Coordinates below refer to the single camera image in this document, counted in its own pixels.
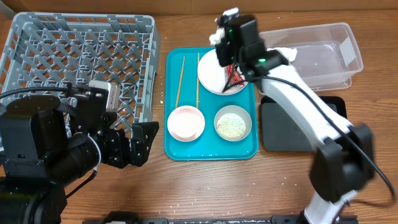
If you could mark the red snack wrapper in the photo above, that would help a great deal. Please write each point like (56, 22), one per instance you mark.
(232, 74)

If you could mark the left wooden chopstick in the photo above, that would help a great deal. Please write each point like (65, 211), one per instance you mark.
(180, 83)

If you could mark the pile of rice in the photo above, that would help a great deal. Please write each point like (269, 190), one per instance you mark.
(231, 127)

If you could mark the teal plastic tray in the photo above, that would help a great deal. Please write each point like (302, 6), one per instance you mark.
(209, 146)

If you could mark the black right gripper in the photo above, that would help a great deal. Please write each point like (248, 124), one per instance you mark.
(224, 55)

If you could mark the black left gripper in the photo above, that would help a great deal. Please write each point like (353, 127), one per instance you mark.
(140, 150)

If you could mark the grey dish rack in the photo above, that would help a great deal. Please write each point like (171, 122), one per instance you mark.
(50, 50)

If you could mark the wooden chopstick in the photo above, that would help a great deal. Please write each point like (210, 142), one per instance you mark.
(180, 83)
(198, 82)

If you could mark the white tissue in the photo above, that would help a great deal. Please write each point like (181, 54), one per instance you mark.
(217, 37)

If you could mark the large white plate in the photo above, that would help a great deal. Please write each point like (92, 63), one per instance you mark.
(214, 77)

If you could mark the grey bowl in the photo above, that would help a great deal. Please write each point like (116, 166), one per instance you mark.
(240, 112)

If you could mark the clear plastic bin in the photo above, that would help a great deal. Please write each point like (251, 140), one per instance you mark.
(327, 55)

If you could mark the right wooden chopstick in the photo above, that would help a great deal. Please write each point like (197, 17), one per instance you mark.
(198, 82)

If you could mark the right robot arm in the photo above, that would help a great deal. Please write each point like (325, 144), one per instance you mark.
(344, 158)

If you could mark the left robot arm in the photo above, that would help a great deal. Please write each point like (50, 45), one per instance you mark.
(47, 145)

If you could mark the black waste tray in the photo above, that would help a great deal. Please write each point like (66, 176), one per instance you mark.
(290, 127)

